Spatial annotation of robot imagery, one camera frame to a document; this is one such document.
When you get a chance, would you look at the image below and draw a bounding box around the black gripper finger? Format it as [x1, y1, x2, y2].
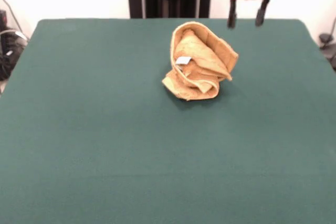
[255, 0, 270, 27]
[227, 0, 238, 28]

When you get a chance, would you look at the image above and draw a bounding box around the tan terry towel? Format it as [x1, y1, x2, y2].
[161, 22, 239, 101]

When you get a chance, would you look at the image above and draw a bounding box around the grey office chair base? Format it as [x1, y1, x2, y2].
[319, 16, 336, 71]

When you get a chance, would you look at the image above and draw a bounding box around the dark green table cloth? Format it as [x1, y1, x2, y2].
[0, 18, 336, 224]

